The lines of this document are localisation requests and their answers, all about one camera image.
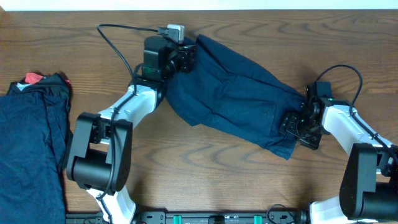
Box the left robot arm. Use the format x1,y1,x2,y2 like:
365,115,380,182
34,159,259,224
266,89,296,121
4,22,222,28
67,36,197,223

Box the navy blue shorts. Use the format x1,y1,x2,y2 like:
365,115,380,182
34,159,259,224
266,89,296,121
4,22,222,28
165,35,305,159

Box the navy blue clothes pile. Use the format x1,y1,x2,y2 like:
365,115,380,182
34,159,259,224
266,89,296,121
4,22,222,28
1,73,71,223

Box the red garment in pile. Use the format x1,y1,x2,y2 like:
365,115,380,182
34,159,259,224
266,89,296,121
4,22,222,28
24,72,72,88

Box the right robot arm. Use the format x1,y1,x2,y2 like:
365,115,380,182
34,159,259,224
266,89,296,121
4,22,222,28
279,81,397,223

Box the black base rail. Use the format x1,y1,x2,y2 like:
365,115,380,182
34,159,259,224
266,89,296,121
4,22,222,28
65,210,312,224

